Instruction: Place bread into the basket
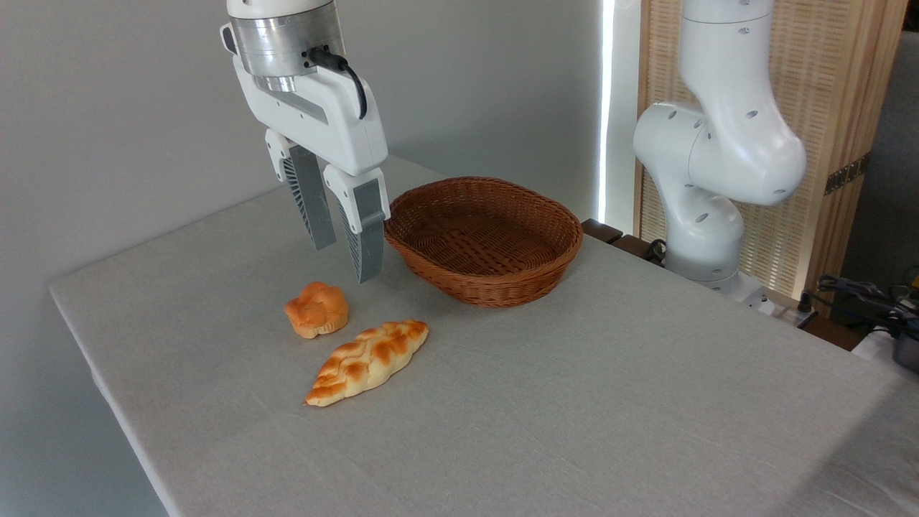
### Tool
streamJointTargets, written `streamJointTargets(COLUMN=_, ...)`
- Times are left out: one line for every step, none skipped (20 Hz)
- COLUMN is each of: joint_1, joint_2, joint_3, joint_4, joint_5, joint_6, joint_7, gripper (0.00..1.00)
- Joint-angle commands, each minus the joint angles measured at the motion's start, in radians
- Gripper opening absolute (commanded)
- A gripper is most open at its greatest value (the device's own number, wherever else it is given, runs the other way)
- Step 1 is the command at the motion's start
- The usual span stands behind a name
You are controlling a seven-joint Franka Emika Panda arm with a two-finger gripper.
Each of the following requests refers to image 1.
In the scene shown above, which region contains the brown wicker basket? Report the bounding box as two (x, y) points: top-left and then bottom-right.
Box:
(384, 177), (584, 309)

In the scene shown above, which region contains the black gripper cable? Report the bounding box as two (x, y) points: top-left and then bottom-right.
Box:
(307, 47), (368, 120)

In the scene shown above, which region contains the grey tablecloth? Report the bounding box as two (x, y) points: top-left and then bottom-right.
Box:
(49, 154), (919, 517)

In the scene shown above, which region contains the black cable bundle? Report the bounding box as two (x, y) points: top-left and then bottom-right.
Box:
(799, 274), (919, 338)

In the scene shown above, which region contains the wooden slatted folding screen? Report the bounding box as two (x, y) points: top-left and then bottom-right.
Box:
(635, 0), (910, 317)

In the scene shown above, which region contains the round orange bun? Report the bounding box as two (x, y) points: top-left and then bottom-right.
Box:
(284, 281), (350, 340)

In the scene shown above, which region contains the long braided bread loaf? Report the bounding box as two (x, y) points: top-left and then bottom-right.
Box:
(304, 320), (430, 408)

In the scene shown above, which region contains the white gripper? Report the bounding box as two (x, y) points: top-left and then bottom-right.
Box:
(231, 57), (391, 285)

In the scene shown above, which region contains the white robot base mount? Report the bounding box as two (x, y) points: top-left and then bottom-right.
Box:
(707, 273), (799, 318)

